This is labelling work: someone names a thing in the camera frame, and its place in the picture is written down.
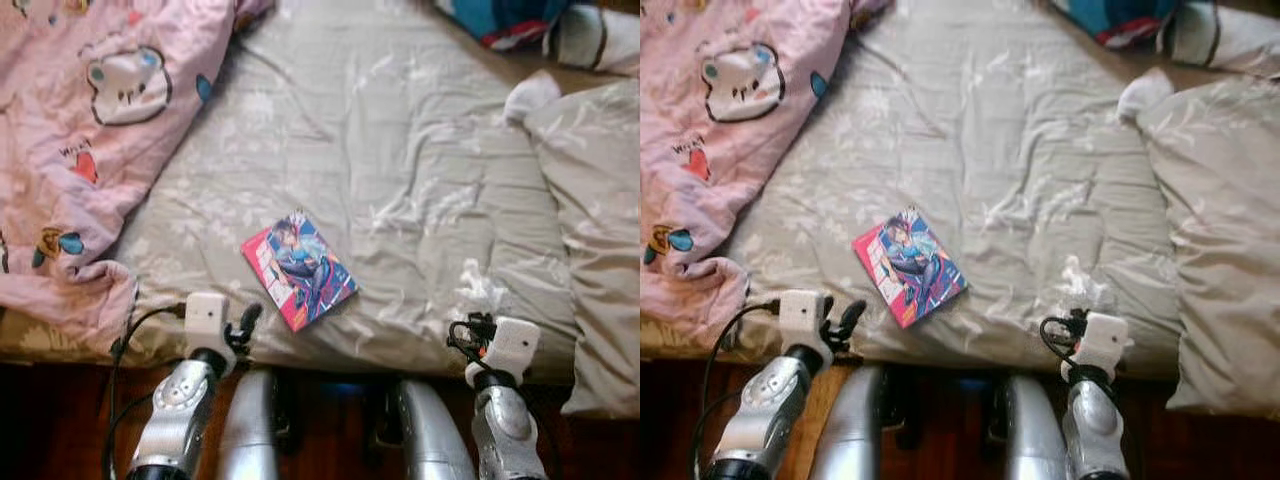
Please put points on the red white blue striped pillow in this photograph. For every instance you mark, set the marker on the red white blue striped pillow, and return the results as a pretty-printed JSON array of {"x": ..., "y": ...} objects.
[
  {"x": 510, "y": 20},
  {"x": 1120, "y": 20}
]

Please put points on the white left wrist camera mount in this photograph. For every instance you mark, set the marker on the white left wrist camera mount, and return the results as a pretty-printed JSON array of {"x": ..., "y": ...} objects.
[
  {"x": 803, "y": 318},
  {"x": 208, "y": 320}
]

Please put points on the silver right robot leg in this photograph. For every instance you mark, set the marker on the silver right robot leg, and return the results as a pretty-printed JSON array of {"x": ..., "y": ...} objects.
[
  {"x": 430, "y": 440},
  {"x": 1030, "y": 440}
]

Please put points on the grey floral bed sheet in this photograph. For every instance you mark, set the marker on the grey floral bed sheet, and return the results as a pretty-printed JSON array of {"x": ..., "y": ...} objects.
[
  {"x": 1000, "y": 180},
  {"x": 400, "y": 180}
]

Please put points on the silver robot leg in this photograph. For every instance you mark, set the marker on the silver robot leg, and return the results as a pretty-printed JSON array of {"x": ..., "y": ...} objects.
[
  {"x": 250, "y": 430},
  {"x": 850, "y": 430},
  {"x": 430, "y": 440},
  {"x": 1030, "y": 440}
]

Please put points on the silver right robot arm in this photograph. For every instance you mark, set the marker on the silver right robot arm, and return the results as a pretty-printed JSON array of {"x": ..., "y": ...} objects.
[
  {"x": 1095, "y": 430},
  {"x": 505, "y": 430}
]

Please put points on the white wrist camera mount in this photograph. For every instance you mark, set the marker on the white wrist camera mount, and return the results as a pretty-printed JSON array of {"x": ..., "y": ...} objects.
[
  {"x": 1100, "y": 345},
  {"x": 505, "y": 350},
  {"x": 208, "y": 320},
  {"x": 803, "y": 318}
]

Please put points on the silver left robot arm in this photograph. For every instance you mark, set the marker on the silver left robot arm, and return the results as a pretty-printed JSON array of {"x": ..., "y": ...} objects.
[
  {"x": 175, "y": 420},
  {"x": 765, "y": 420}
]

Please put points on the silver left robot leg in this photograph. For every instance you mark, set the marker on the silver left robot leg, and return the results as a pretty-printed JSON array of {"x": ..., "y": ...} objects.
[
  {"x": 850, "y": 430},
  {"x": 250, "y": 430}
]

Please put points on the colourful comic book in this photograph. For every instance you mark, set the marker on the colourful comic book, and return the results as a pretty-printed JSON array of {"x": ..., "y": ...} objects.
[
  {"x": 910, "y": 268},
  {"x": 300, "y": 270}
]

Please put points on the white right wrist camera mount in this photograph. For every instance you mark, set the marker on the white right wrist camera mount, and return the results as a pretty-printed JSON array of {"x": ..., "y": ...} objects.
[
  {"x": 505, "y": 350},
  {"x": 1100, "y": 345}
]

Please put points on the pink cartoon print quilt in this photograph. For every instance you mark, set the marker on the pink cartoon print quilt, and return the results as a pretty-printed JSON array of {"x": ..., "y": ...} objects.
[
  {"x": 80, "y": 150},
  {"x": 720, "y": 170}
]

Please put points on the white bolster with dark stripe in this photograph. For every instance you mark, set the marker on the white bolster with dark stripe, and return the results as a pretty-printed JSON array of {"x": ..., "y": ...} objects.
[
  {"x": 600, "y": 40},
  {"x": 1225, "y": 38}
]

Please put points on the white tissue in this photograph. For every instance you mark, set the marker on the white tissue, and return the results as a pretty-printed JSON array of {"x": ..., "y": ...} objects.
[{"x": 480, "y": 290}]

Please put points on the grey floral duvet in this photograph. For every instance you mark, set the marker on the grey floral duvet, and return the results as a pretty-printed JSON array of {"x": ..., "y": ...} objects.
[
  {"x": 1220, "y": 250},
  {"x": 600, "y": 250}
]

